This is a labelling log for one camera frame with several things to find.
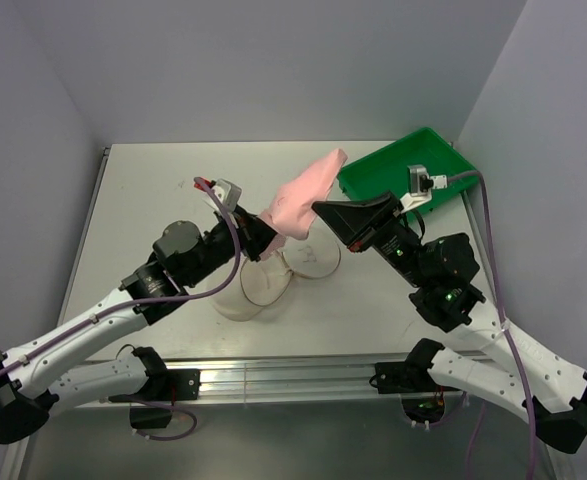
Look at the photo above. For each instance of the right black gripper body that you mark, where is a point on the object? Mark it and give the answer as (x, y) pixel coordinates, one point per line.
(395, 243)

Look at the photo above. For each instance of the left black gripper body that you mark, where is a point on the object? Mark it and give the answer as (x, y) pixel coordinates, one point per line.
(220, 243)

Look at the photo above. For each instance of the pink bra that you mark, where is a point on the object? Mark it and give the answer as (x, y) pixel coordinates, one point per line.
(290, 213)

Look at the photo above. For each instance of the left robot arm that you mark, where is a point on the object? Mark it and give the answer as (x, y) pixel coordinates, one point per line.
(180, 259)

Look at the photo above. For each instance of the green plastic tray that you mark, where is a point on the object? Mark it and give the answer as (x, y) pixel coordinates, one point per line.
(386, 169)

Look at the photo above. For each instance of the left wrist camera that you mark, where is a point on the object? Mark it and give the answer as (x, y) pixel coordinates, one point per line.
(219, 191)

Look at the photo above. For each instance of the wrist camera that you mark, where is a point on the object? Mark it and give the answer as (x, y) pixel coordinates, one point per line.
(219, 191)
(421, 185)

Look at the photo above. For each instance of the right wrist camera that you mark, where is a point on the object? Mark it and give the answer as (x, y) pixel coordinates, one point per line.
(421, 185)

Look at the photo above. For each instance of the aluminium table frame rail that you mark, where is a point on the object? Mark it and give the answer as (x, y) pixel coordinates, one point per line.
(283, 377)

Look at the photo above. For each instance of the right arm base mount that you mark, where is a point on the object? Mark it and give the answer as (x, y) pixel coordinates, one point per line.
(398, 377)

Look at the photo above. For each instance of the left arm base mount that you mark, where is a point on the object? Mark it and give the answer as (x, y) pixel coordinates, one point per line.
(178, 385)

